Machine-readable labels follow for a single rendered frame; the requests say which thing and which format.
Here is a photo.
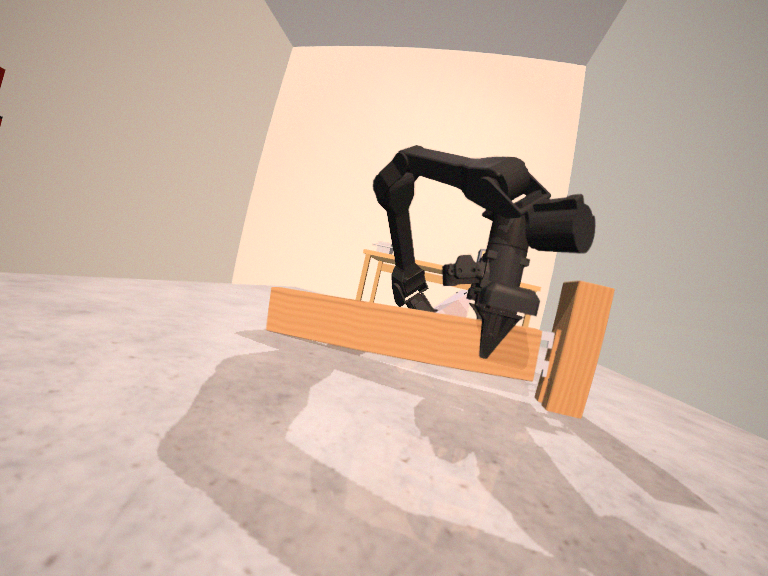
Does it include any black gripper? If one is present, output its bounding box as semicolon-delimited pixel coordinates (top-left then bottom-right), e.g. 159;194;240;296
466;244;541;359

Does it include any wooden post with vertical slot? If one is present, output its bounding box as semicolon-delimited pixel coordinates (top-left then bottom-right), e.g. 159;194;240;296
534;281;615;419

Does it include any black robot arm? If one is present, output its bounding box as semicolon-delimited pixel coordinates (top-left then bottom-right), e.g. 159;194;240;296
372;145;596;313

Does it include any orange wooden plank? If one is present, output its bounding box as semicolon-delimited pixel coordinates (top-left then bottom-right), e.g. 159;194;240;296
266;287;555;382

